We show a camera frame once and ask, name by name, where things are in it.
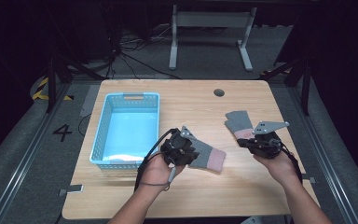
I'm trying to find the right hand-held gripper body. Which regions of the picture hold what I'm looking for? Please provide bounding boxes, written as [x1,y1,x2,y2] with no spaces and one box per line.
[247,120,290,160]

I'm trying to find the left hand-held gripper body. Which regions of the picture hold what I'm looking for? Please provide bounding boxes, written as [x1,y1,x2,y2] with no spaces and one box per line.
[160,125,200,166]

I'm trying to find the grey sock with pink band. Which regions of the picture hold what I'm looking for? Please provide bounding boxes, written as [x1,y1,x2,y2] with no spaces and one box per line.
[187,136,227,174]
[224,110,255,141]

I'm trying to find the person's right hand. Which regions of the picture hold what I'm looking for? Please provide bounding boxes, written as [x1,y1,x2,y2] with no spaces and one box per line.
[253,150,296,189]

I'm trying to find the person's left hand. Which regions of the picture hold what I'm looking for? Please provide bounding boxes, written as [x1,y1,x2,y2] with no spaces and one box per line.
[139,153,186,191]

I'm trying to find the light blue plastic basket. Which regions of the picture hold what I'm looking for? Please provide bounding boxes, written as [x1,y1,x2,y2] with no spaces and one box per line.
[89,91,161,171]

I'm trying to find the grey tape piece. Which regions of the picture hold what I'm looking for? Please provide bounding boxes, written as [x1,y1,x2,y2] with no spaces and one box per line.
[301,173,317,185]

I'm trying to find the black metal stand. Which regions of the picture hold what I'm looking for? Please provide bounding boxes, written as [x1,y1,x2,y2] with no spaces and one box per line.
[260,57,312,117]
[44,50,108,114]

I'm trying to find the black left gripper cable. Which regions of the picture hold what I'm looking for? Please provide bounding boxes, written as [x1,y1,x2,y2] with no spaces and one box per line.
[133,127,180,192]

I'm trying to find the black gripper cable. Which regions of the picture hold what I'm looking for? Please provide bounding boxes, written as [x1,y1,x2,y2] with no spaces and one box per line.
[133,127,180,192]
[278,141,304,185]

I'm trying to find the grey wrist strap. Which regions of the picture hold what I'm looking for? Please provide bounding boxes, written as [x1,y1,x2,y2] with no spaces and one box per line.
[139,166,177,192]

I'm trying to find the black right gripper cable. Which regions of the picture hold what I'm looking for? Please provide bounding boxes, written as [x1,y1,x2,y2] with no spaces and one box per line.
[278,141,304,185]

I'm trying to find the aluminium floor rail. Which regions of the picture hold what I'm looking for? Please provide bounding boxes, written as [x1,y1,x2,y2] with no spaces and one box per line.
[287,86,358,224]
[0,83,73,224]

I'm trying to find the thin black cable loop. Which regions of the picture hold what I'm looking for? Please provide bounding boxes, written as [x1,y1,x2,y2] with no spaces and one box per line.
[77,113,93,137]

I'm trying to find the bundle of black floor cables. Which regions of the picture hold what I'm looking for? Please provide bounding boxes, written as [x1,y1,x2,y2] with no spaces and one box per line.
[103,26,182,80]

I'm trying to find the white metal desk frame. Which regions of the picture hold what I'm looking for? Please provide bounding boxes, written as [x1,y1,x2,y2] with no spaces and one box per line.
[168,4,258,72]

